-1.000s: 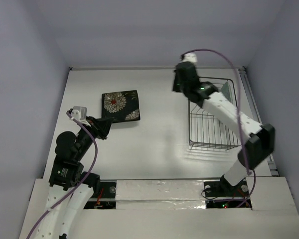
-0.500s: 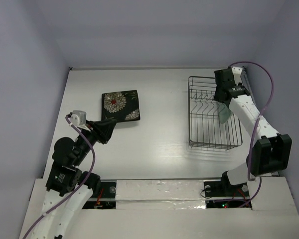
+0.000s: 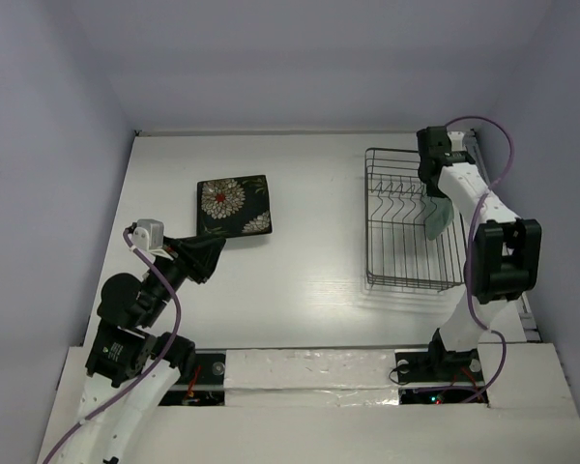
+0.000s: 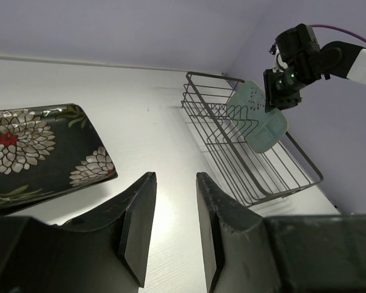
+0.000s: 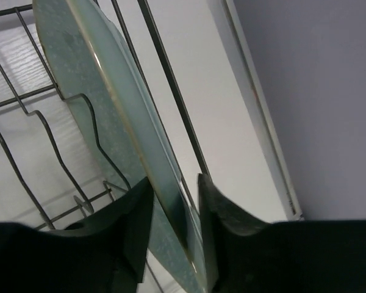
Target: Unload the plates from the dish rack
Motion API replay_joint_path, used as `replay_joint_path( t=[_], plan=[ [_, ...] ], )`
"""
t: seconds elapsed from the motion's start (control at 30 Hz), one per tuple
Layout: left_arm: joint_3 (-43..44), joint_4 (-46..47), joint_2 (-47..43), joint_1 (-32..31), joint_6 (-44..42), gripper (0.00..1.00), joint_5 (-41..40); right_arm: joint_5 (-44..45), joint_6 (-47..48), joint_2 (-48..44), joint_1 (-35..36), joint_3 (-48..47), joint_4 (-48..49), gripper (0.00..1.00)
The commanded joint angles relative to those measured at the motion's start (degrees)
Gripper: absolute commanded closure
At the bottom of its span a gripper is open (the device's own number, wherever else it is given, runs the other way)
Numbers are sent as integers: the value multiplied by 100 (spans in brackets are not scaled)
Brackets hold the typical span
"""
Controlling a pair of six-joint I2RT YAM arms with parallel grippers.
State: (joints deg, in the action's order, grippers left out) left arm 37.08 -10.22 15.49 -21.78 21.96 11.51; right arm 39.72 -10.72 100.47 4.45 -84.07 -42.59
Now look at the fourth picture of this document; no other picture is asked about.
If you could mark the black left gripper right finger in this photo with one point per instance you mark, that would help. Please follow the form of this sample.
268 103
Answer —
245 252

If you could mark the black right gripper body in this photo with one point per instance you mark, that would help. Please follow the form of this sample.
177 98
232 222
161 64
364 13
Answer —
294 48

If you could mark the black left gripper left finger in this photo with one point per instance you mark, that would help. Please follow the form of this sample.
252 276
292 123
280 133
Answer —
103 250

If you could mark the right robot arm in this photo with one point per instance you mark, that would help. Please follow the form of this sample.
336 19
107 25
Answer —
339 59

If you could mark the wire dish rack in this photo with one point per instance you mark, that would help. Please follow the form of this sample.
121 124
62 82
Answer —
249 177

